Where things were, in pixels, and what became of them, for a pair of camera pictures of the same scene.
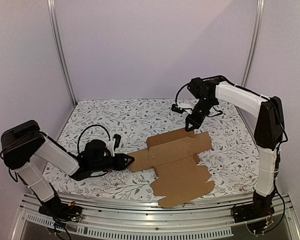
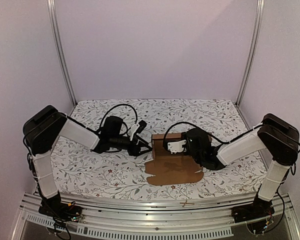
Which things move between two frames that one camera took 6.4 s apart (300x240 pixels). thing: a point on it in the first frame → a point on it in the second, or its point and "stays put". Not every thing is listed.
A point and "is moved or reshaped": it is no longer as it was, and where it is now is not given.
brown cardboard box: (179, 179) is moved or reshaped
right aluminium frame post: (253, 43) stays put
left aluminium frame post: (51, 6) stays put
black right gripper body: (193, 119) → (190, 144)
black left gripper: (120, 163) → (133, 152)
